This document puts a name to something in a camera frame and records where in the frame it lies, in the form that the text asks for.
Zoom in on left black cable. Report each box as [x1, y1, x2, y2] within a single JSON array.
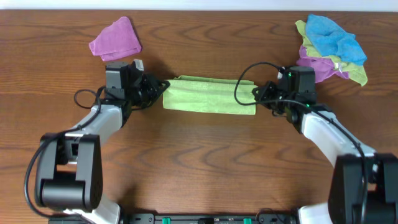
[[24, 88, 108, 218]]

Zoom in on right black cable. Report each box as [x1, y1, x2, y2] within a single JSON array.
[[233, 61, 369, 224]]

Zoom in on crumpled purple cloth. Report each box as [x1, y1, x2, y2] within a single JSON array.
[[296, 45, 349, 83]]

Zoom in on light green cloth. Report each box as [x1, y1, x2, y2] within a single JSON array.
[[163, 75, 256, 115]]

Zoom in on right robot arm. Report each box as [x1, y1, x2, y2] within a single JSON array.
[[252, 66, 397, 224]]

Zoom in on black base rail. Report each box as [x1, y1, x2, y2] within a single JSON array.
[[48, 212, 299, 224]]

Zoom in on blue cloth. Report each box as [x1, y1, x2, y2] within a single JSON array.
[[305, 14, 368, 65]]

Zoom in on folded purple cloth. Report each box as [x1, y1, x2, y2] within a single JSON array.
[[89, 16, 142, 62]]

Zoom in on black cable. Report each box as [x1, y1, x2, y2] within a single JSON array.
[[233, 61, 369, 224], [24, 88, 108, 218]]

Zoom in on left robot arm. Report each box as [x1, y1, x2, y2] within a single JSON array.
[[27, 61, 170, 223]]

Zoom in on olive green cloth in pile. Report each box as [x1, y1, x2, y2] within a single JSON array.
[[295, 20, 368, 86]]

